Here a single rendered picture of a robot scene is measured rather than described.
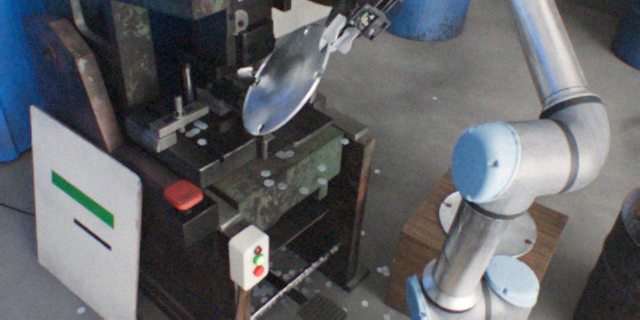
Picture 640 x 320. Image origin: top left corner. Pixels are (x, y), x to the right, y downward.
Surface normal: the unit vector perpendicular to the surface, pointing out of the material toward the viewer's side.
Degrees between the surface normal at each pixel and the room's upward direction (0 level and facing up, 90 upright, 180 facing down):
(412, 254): 90
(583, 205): 0
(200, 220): 90
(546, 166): 62
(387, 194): 0
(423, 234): 0
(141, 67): 90
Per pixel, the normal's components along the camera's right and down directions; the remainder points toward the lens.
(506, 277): 0.19, -0.80
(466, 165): -0.96, -0.02
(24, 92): 0.75, 0.43
